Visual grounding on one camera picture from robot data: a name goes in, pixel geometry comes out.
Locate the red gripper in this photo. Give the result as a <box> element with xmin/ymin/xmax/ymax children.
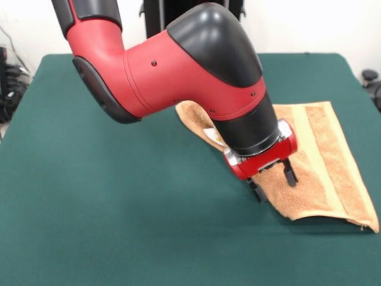
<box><xmin>224</xmin><ymin>125</ymin><xmax>299</xmax><ymax>204</ymax></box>

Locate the dark green table cloth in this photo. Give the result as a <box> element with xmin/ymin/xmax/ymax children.
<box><xmin>0</xmin><ymin>52</ymin><xmax>381</xmax><ymax>286</ymax></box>

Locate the tan terry towel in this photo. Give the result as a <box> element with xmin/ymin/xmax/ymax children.
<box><xmin>174</xmin><ymin>100</ymin><xmax>381</xmax><ymax>234</ymax></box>

